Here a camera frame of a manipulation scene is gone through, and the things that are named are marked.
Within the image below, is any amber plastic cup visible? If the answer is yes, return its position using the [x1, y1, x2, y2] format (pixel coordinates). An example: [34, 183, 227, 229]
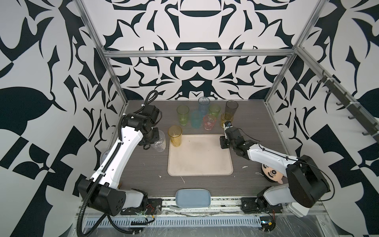
[168, 125, 183, 147]

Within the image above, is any beige plastic tray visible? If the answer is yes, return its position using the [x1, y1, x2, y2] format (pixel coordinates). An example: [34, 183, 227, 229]
[167, 134, 234, 177]

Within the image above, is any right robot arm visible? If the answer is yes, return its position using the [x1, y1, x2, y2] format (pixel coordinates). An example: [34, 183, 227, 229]
[220, 124, 330, 208]

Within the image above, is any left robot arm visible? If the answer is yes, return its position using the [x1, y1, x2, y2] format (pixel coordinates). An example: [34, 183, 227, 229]
[78, 105, 162, 216]

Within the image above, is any yellow plastic cup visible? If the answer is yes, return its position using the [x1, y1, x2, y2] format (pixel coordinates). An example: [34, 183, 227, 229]
[220, 112, 234, 128]

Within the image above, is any pink plastic cup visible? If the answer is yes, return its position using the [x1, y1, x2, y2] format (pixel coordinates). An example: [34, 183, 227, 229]
[203, 115, 217, 131]

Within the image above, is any grey smoked plastic cup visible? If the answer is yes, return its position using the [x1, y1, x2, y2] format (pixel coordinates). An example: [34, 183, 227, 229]
[225, 100, 239, 119]

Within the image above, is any small green plastic cup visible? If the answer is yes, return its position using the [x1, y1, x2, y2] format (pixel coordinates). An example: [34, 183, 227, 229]
[208, 103, 221, 118]

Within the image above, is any tall green plastic cup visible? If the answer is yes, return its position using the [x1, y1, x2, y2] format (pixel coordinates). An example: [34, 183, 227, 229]
[177, 105, 190, 126]

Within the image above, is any teal frosted plastic cup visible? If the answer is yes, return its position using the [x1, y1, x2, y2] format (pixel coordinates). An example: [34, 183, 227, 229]
[190, 110, 203, 129]

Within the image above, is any blue clear plastic cup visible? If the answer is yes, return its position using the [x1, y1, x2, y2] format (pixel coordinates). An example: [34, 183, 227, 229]
[198, 96, 210, 117]

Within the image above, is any cartoon face plush toy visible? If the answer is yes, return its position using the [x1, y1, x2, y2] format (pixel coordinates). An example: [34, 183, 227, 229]
[261, 164, 284, 184]

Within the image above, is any blue grey oval dish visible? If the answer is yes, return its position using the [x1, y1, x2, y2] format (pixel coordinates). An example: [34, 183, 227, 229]
[175, 189, 211, 208]

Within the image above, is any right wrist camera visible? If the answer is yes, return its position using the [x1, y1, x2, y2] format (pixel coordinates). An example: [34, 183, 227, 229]
[224, 120, 233, 130]

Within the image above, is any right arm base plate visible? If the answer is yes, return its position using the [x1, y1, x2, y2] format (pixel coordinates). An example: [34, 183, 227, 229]
[240, 197, 283, 214]

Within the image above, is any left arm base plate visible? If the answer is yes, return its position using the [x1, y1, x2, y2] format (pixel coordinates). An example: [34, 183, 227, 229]
[120, 198, 163, 215]

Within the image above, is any white slotted cable duct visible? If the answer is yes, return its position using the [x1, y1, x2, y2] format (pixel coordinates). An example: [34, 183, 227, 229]
[82, 215, 263, 228]

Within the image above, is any black wall hook rack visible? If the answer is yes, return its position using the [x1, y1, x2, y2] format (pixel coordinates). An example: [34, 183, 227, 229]
[316, 70, 379, 143]

